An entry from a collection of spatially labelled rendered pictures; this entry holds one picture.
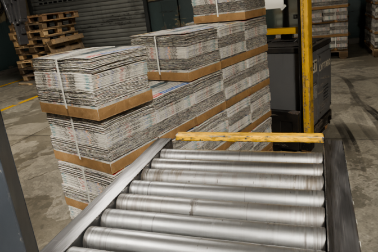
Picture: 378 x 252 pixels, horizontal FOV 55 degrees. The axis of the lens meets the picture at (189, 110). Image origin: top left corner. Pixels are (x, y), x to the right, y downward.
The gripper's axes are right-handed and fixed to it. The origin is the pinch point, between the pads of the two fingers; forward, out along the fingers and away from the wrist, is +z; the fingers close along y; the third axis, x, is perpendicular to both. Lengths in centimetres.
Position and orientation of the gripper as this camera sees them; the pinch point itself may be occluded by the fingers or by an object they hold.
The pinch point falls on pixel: (21, 34)
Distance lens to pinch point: 141.9
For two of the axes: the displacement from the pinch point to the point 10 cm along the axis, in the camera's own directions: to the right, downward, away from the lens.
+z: 1.2, 9.5, 2.8
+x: -5.9, 3.0, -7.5
